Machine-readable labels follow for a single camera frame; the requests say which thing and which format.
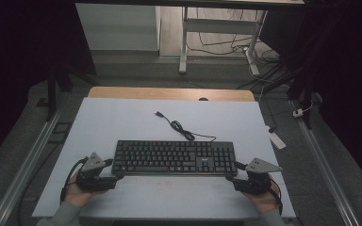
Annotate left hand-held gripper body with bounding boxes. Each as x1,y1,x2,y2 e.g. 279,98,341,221
75,152,117,192

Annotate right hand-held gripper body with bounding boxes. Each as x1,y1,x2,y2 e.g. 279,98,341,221
232,157,283,195

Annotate black computer keyboard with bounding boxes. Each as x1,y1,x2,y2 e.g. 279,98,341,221
111,139,239,177

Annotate black keyboard cable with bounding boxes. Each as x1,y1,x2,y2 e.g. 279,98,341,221
154,110,217,143

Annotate person's right hand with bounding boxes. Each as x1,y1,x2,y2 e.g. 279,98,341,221
241,182,281,215

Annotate person's left hand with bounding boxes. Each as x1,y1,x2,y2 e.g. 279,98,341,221
63,172,107,209

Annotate white power strip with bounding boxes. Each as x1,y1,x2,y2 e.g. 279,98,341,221
265,125,288,151

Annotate black metal stand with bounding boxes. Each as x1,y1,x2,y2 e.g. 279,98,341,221
35,60,100,122
257,18,343,130

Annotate wooden table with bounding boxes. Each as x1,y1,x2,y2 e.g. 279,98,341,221
88,87,256,103

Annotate black curtain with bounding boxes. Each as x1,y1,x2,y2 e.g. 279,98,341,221
258,0,362,196
0,0,97,172

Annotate white cabinet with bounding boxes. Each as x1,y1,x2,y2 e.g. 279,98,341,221
74,3,162,53

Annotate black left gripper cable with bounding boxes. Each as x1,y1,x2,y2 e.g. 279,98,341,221
59,156,89,203

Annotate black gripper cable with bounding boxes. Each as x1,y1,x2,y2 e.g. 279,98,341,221
59,156,89,203
267,177,285,217

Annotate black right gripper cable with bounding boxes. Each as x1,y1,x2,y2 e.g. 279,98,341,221
267,177,285,217

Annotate black flat floor bracket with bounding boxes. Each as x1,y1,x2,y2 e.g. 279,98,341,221
47,121,74,145

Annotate metal floor rail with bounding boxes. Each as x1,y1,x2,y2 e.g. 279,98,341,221
290,100,362,226
0,97,69,226

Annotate black floor cables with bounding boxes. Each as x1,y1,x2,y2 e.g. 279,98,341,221
187,8,293,92

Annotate white metal desk frame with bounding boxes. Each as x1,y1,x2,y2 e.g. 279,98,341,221
178,6,269,76

